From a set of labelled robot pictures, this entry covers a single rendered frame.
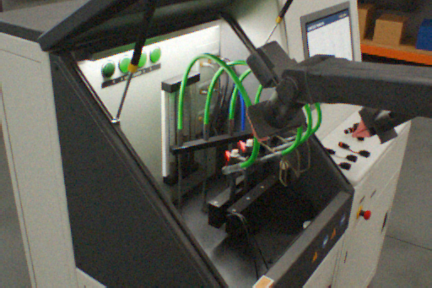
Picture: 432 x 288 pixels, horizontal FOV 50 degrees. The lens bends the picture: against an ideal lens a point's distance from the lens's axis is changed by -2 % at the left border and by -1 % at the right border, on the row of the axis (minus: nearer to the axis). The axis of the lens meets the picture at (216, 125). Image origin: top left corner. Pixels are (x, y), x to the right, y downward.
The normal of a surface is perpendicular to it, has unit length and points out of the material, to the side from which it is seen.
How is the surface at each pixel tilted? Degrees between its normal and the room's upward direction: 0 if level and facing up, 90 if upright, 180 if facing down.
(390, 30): 90
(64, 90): 90
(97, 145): 90
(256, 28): 90
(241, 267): 0
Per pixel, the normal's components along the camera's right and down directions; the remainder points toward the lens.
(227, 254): 0.04, -0.91
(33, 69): -0.59, 0.33
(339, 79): -0.76, 0.39
